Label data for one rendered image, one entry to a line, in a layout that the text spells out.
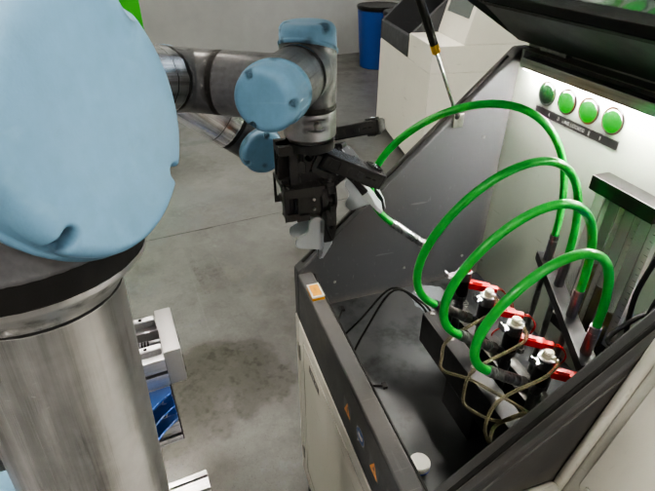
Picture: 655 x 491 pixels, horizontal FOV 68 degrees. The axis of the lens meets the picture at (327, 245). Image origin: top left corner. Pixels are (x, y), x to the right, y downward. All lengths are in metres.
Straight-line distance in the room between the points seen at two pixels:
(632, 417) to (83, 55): 0.73
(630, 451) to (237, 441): 1.55
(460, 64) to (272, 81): 3.22
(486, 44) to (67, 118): 3.63
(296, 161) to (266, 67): 0.20
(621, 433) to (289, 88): 0.61
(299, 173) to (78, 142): 0.54
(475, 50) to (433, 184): 2.54
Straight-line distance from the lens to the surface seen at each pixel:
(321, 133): 0.68
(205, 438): 2.11
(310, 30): 0.65
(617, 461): 0.81
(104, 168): 0.22
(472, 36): 3.70
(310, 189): 0.71
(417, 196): 1.25
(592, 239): 0.87
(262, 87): 0.55
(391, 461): 0.88
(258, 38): 7.43
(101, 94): 0.22
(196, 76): 0.60
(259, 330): 2.48
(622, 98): 1.02
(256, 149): 0.83
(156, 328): 1.10
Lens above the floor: 1.69
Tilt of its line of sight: 34 degrees down
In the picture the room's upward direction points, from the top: straight up
